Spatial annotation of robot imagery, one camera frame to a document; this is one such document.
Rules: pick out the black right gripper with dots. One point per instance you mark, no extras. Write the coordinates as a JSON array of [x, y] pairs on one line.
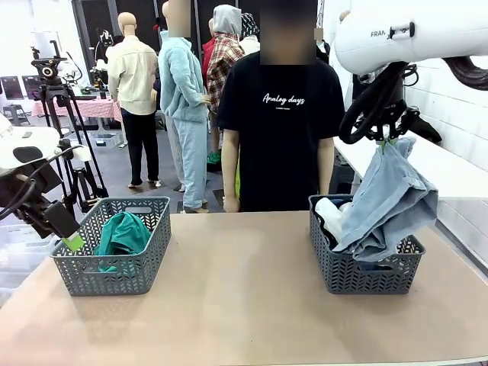
[[394, 99]]

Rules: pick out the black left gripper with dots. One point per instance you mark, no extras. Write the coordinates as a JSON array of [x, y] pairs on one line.
[[26, 190]]

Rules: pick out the green t-shirt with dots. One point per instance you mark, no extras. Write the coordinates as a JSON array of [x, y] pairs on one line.
[[122, 236]]

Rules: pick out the light blue denim shorts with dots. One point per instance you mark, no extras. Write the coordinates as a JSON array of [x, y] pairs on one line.
[[389, 206]]

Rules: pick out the white top with black trim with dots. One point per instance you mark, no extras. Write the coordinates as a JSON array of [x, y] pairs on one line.
[[329, 217]]

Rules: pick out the person's right forearm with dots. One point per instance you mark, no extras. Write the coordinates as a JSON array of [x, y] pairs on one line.
[[230, 164]]

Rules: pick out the person's left forearm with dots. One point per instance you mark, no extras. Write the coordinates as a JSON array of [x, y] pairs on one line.
[[326, 164]]

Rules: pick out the person's right hand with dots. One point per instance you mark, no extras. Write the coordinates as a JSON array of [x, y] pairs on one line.
[[230, 204]]

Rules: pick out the black bag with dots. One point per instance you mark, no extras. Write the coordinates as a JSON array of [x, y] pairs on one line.
[[429, 131]]

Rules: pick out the clear plastic storage bin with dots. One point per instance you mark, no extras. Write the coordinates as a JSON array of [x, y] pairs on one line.
[[23, 248]]

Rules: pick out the white table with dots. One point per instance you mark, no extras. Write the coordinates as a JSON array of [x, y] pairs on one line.
[[450, 171]]

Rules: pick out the grey plastic lattice basket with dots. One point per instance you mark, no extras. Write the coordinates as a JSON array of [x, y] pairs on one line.
[[114, 282], [366, 278]]

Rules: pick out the grey storage crate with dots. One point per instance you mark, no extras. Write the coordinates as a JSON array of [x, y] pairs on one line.
[[110, 141]]

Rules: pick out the grey stool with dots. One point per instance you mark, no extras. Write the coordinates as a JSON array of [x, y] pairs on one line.
[[15, 114]]

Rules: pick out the table with pink cloth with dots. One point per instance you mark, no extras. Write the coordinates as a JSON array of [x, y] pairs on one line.
[[95, 108]]

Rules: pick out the person in black t-shirt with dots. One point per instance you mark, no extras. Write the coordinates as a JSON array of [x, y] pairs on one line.
[[278, 152]]

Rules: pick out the black monitor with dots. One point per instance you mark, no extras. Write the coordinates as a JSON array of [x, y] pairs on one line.
[[30, 85], [9, 87]]

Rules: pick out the mannequin in beige shirt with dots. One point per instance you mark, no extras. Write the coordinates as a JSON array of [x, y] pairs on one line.
[[131, 76]]

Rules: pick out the mannequin in patterned hood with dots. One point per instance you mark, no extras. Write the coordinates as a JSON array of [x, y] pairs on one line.
[[249, 26]]

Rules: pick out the mannequin in light blue fleece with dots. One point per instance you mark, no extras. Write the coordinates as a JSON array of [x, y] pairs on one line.
[[183, 84]]

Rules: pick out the mannequin in plaid grey hoodie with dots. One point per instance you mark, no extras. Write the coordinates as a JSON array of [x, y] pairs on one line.
[[223, 57]]

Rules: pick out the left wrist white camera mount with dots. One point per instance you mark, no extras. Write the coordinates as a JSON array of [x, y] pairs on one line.
[[84, 154]]

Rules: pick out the black camera tripod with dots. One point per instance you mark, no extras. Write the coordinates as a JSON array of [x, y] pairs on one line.
[[51, 99]]

